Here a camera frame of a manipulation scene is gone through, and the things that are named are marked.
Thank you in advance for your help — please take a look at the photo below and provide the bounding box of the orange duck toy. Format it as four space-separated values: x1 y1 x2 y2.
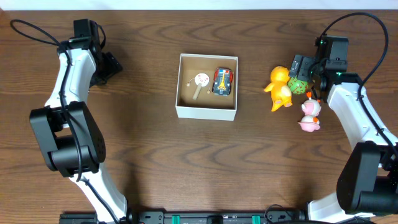
264 66 293 112

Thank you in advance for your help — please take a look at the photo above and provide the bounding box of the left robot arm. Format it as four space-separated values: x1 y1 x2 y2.
29 37 133 223

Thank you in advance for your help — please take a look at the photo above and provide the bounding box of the white pellet drum toy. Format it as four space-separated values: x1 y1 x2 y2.
186 73 210 100

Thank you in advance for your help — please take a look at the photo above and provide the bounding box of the grey toy car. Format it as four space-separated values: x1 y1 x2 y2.
212 68 233 96

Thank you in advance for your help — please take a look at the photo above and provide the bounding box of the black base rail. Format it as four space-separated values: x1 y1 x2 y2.
58 210 373 224

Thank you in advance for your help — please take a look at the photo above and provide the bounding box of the green polyhedral die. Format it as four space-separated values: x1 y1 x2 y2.
287 78 308 95

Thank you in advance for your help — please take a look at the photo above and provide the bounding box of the white cardboard box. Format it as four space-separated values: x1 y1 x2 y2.
175 54 238 121

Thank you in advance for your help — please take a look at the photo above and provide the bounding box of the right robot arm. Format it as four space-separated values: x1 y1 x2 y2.
289 55 397 223

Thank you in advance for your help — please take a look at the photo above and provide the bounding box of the pink planet figure toy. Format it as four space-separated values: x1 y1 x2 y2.
298 92 322 133

